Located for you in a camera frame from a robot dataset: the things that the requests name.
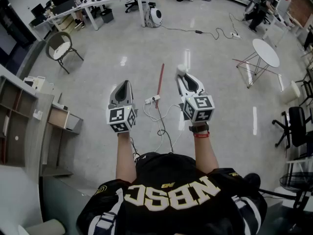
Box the person's left forearm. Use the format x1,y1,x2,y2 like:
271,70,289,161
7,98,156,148
115,132,137,184

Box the wooden drawer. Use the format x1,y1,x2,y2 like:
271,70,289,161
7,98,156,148
47,105,84,135

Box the white bucket stool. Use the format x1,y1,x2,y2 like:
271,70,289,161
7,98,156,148
280,80,301,105

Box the black floor fan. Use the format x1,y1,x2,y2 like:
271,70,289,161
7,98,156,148
279,172,313,211

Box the round white side table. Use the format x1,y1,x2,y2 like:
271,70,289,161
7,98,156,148
232,38,281,89

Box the white power strip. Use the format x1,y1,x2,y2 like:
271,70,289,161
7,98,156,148
144,94,161,105

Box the red stick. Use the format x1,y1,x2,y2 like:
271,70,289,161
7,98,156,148
154,63,165,109

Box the black office chair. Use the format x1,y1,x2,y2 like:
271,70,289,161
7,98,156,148
271,106,313,158

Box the long black power cable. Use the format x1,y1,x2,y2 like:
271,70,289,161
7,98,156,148
160,24,236,41

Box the long white desk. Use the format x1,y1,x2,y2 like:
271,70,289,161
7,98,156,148
28,0,150,38

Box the black wristwatch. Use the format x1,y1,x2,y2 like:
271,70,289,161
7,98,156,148
188,122,210,134

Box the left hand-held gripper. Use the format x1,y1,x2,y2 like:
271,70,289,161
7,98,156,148
106,80,139,134

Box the white coiled cable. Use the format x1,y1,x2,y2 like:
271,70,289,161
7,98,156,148
142,103,183,154

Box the white pedestal table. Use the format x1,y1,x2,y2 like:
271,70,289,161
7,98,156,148
0,166,66,235

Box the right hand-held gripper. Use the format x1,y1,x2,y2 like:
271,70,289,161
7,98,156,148
175,73,216,124

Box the black jersey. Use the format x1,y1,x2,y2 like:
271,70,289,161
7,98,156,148
75,152,268,235

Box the grey wooden desk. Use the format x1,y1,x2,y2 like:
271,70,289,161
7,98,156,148
24,92,84,179

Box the person's right forearm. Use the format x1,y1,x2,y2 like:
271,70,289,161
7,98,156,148
189,121,220,175

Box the black bin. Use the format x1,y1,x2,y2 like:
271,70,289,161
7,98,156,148
100,8,115,24

